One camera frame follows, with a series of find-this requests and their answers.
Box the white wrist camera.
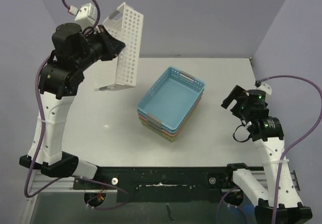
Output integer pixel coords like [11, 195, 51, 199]
[255, 80, 272, 96]
[68, 3, 97, 30]

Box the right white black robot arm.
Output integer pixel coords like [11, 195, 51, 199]
[221, 85, 312, 223]

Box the green plastic basket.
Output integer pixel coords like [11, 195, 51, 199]
[138, 95, 202, 143]

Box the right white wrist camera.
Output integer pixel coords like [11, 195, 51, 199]
[255, 80, 272, 96]

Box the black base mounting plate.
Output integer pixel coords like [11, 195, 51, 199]
[72, 166, 267, 204]

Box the aluminium rail frame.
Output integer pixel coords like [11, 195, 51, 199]
[25, 168, 76, 193]

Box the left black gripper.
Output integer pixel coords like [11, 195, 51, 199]
[75, 25, 126, 72]

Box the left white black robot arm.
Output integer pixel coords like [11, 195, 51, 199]
[19, 23, 125, 189]

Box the blue perforated plastic basket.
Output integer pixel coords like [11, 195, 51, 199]
[137, 66, 205, 133]

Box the pink plastic basket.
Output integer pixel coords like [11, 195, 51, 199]
[138, 94, 203, 139]

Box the white perforated plastic basket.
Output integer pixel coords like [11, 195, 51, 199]
[94, 3, 144, 91]

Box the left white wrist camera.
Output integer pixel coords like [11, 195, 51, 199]
[68, 3, 97, 30]

